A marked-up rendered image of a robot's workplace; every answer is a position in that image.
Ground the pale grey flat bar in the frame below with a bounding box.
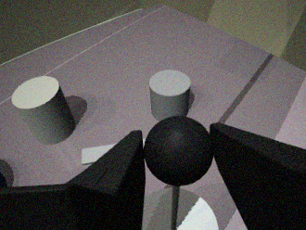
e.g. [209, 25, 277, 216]
[82, 138, 147, 166]

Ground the blue short cylinder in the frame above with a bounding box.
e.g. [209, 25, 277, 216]
[0, 173, 7, 188]

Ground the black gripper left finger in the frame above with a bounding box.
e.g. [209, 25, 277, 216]
[0, 130, 146, 230]

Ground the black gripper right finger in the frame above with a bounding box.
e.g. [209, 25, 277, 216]
[210, 122, 306, 230]

